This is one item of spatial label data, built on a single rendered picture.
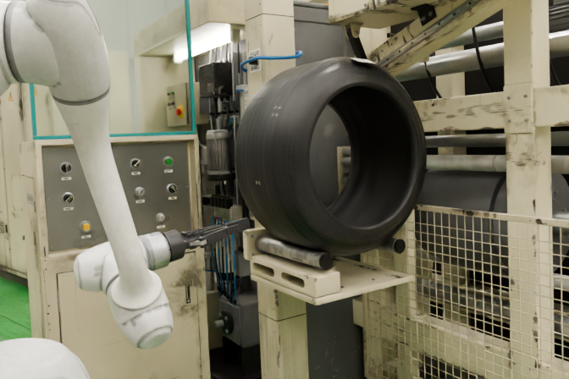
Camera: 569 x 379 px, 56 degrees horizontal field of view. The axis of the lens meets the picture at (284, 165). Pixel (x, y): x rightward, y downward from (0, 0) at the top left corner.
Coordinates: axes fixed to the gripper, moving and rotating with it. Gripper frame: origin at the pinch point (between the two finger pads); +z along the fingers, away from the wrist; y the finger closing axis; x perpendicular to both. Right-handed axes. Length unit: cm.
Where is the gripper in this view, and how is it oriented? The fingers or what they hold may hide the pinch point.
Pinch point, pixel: (236, 226)
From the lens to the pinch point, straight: 142.6
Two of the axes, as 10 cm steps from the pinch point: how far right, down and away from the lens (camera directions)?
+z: 8.2, -2.0, 5.3
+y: -5.5, -0.2, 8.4
